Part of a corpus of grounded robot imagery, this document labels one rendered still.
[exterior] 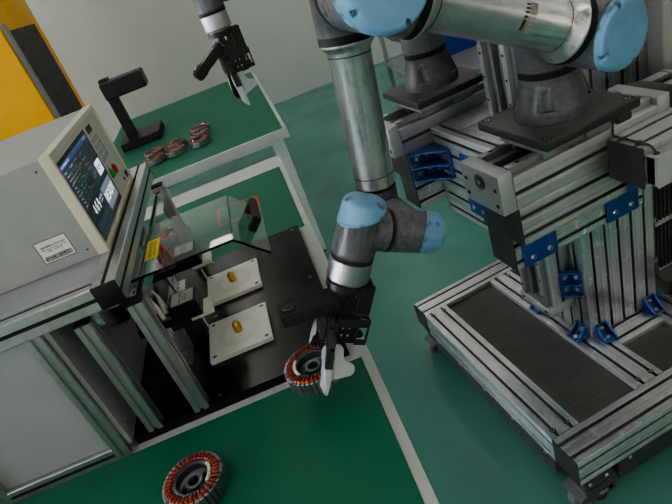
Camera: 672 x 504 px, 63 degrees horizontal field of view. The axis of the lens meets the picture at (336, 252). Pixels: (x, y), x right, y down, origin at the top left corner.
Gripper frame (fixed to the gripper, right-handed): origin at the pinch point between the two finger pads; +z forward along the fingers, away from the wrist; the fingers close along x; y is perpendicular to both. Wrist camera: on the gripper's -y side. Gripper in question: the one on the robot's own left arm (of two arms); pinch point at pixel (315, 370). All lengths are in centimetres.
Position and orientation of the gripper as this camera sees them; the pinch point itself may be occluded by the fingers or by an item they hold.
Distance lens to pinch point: 105.6
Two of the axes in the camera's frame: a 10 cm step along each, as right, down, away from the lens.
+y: 9.6, 0.8, 2.8
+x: -2.2, -4.4, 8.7
